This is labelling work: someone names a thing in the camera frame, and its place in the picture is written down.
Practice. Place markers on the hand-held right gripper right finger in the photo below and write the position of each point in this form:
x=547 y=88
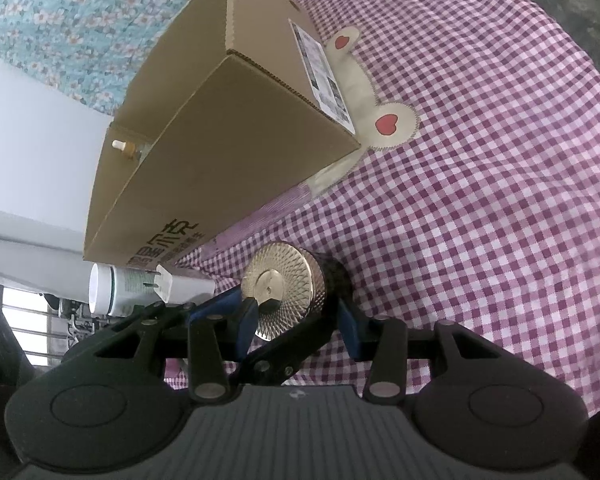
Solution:
x=347 y=325

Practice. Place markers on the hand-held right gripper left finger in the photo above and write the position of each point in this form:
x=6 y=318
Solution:
x=247 y=320

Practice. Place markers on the gold lidded jar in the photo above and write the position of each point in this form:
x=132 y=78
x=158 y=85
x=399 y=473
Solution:
x=280 y=280

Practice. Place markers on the white charger plug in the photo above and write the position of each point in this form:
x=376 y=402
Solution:
x=190 y=285

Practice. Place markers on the white plastic bottle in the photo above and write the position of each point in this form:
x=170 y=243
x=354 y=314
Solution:
x=115 y=285

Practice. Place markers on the brown cardboard box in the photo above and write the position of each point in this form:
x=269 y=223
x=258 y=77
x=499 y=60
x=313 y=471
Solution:
x=220 y=160

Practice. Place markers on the green dropper bottle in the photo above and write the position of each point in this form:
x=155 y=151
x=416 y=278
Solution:
x=125 y=147

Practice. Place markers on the purple checkered tablecloth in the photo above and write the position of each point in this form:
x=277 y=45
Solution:
x=480 y=210

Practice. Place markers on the window grille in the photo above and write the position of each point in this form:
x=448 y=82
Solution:
x=30 y=330

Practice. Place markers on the dark cloth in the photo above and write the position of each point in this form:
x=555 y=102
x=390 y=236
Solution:
x=0 y=360

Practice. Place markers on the floral blue cloth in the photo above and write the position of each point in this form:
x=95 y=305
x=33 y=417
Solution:
x=55 y=20

